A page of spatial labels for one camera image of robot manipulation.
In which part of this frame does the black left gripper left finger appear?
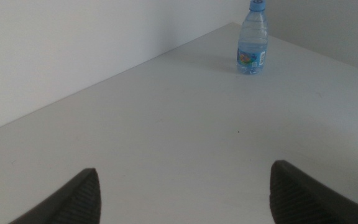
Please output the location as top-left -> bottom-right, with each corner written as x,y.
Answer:
7,167 -> 102,224

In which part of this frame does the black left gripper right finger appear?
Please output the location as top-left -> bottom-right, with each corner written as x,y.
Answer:
268,160 -> 358,224

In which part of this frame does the small blue water bottle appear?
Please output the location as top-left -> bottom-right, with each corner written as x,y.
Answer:
236,0 -> 269,75

